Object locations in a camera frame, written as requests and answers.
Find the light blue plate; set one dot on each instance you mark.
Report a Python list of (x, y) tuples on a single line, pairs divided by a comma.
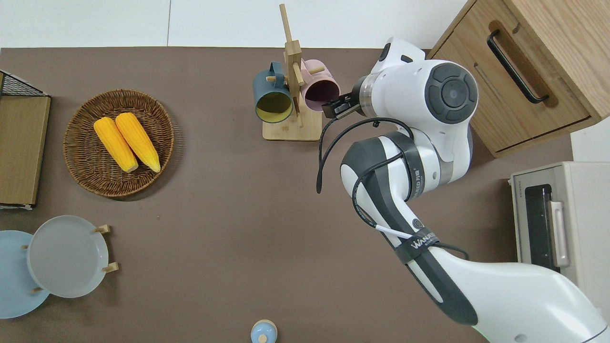
[(14, 281)]

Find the grey plate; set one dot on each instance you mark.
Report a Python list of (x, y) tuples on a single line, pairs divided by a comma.
[(66, 257)]

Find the wooden mug rack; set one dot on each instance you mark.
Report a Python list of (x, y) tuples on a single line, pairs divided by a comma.
[(291, 129)]

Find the round wicker basket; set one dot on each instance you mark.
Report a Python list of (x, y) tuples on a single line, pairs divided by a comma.
[(86, 143)]

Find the pink mug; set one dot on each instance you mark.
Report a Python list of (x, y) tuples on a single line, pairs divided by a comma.
[(321, 93)]

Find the cream toaster oven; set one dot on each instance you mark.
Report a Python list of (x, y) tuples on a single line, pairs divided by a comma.
[(586, 214)]

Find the dark blue mug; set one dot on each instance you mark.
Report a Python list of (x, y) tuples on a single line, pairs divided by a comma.
[(272, 105)]

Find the wooden cabinet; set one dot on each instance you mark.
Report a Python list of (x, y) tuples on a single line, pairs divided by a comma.
[(562, 57)]

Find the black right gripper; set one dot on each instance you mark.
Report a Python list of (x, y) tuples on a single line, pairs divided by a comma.
[(360, 97)]

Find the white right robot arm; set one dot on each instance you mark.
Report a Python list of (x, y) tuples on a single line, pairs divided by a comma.
[(414, 95)]

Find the yellow corn cob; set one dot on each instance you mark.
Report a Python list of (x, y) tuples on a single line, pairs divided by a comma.
[(138, 140), (114, 143)]

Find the wooden plate rack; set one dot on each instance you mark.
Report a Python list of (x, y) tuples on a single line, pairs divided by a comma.
[(106, 229)]

